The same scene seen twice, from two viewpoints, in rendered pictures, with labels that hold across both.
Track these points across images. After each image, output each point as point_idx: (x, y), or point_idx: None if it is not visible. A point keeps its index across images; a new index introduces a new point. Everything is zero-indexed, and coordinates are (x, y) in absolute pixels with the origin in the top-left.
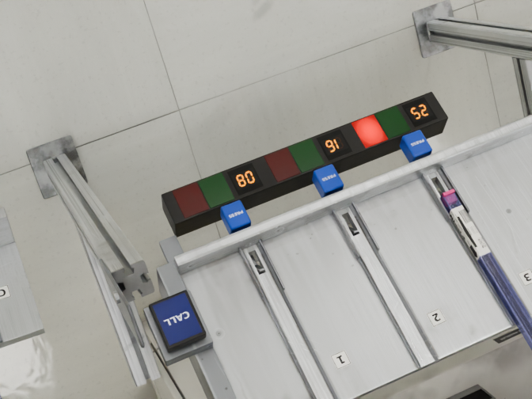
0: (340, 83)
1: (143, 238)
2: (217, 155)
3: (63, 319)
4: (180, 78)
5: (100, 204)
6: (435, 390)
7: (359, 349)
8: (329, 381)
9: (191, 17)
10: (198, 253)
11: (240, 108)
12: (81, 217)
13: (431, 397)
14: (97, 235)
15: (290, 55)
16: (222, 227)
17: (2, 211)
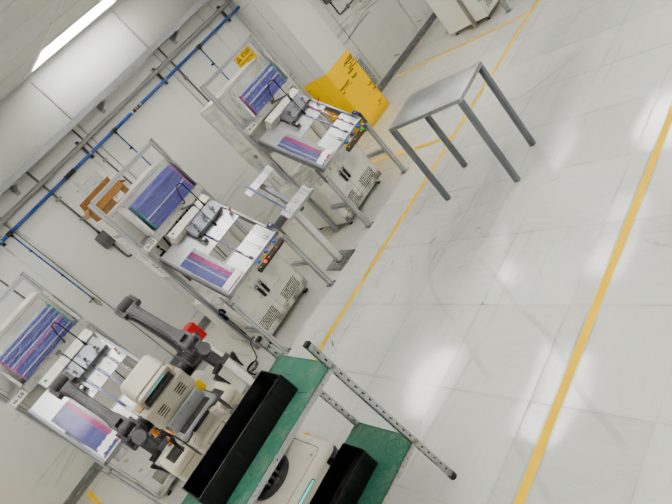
0: (297, 331)
1: (314, 292)
2: (310, 307)
3: (319, 277)
4: (321, 305)
5: (303, 257)
6: None
7: (251, 237)
8: (252, 232)
9: (324, 310)
10: (273, 233)
11: (310, 313)
12: (303, 252)
13: None
14: (295, 245)
15: (307, 324)
16: (304, 304)
17: (290, 216)
